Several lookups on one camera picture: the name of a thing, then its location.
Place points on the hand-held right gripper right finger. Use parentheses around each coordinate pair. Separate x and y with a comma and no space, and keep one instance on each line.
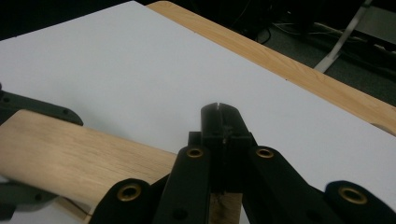
(264,180)

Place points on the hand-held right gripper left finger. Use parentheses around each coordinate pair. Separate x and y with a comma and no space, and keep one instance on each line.
(196,180)

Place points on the wooden picture frame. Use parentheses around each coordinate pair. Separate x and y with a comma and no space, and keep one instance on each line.
(77,155)

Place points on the white table sheet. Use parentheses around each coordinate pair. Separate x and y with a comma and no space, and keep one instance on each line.
(155,62)

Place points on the white desk frame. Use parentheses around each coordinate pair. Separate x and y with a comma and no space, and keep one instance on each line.
(339,43)

